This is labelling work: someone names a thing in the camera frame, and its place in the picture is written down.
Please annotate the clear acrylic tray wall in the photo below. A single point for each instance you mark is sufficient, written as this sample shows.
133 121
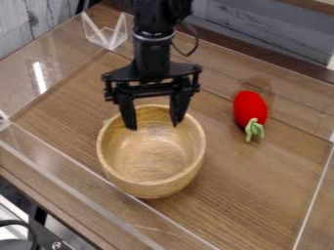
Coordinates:
49 158

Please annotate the black table leg bracket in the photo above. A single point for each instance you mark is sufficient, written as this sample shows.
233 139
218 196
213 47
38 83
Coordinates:
49 241

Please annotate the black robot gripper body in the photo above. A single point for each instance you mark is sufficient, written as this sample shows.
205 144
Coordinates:
153 75

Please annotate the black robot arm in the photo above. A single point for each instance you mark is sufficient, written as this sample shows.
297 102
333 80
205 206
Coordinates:
157 17

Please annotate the red plush strawberry toy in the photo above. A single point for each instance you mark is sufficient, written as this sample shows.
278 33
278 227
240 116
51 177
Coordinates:
250 113

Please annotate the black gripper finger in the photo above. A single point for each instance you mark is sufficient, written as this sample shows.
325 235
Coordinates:
179 103
129 112

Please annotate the brown wooden bowl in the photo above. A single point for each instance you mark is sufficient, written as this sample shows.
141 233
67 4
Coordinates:
154 161

